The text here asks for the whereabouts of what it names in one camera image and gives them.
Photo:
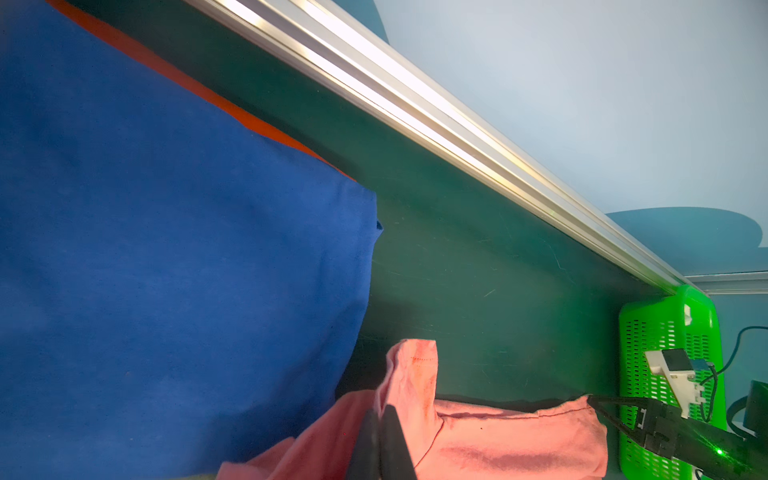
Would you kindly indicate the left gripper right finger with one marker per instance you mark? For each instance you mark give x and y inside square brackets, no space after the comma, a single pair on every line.
[395,458]

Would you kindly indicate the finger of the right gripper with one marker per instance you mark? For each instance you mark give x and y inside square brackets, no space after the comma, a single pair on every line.
[605,405]

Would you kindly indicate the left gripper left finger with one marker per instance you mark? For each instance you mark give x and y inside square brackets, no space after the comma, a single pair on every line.
[365,462]

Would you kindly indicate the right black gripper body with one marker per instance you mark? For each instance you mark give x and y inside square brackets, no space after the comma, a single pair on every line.
[719,454]

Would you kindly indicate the pink t shirt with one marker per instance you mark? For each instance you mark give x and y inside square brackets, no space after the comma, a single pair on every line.
[445,439]

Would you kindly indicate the green plastic basket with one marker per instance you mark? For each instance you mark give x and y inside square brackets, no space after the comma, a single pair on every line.
[686,320]

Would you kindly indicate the folded blue t shirt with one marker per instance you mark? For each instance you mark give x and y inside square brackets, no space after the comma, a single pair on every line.
[177,291]

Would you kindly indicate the folded orange t shirt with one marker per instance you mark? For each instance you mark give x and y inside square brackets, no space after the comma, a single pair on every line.
[140,53]

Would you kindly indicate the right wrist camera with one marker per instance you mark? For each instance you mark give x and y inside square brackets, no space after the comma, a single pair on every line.
[677,368]

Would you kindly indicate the right aluminium frame post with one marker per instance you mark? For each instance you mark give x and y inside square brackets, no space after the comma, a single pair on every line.
[741,283]

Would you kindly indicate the back aluminium frame bar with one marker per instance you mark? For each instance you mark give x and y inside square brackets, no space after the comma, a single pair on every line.
[325,43]

